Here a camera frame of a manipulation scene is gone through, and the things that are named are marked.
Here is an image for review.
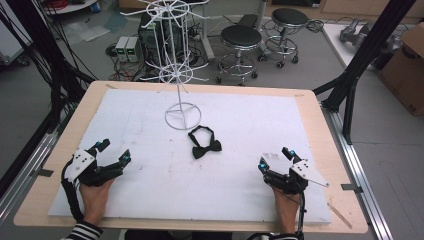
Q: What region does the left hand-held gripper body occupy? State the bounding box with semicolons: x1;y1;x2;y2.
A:
63;147;124;188

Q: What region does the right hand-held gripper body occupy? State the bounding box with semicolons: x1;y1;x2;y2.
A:
264;159;330;196

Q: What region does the black bow tie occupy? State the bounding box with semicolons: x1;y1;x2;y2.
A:
187;124;223;160

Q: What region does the white wire display rack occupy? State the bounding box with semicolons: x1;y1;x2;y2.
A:
119;0;210;132

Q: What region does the person's right hand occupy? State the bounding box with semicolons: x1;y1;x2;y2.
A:
272;186;301;234

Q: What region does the person's left hand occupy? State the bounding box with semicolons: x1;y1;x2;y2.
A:
79;178;116;227

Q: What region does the light wooden table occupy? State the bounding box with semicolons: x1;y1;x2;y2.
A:
13;79;369;234

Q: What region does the white foam mat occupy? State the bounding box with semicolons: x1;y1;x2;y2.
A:
48;88;333;225

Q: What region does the black tape piece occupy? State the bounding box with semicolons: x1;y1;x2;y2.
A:
31;168;55;178
340;183;364;195

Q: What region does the person's striped right sleeve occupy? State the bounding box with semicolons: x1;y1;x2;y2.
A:
246;231;301;240

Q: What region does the person's striped sleeve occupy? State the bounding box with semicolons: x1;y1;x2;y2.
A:
246;231;301;240
61;219;104;240

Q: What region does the person's striped left sleeve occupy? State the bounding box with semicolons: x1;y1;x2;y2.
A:
61;219;104;240

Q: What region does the person's dark clothing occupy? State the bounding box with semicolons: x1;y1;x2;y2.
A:
124;229;234;240

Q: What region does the grey bench power supply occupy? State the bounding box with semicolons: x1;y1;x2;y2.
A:
125;35;141;64
114;35;130;63

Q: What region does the black computer tower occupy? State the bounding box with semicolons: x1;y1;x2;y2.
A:
137;12;184;66

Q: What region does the white side table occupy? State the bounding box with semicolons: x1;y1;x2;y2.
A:
321;22;412;72

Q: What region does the black round stool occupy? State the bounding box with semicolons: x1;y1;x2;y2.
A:
215;24;264;87
258;7;310;69

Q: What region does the grey metal device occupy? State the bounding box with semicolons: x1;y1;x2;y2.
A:
339;17;405;52

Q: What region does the brown cardboard box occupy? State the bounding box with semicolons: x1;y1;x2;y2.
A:
378;22;424;117

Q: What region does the grey desk leg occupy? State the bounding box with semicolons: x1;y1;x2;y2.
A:
199;0;216;63

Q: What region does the black sleeved gripper cable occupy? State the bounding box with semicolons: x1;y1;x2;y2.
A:
60;159;85;223

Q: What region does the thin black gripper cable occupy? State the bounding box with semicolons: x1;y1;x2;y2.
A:
295;190;307;240

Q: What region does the aluminium rail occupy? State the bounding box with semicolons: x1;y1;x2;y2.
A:
0;129;64;225
320;102;395;240

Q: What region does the black metal frame post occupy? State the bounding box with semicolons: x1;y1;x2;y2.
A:
0;0;97;198
312;0;418;145

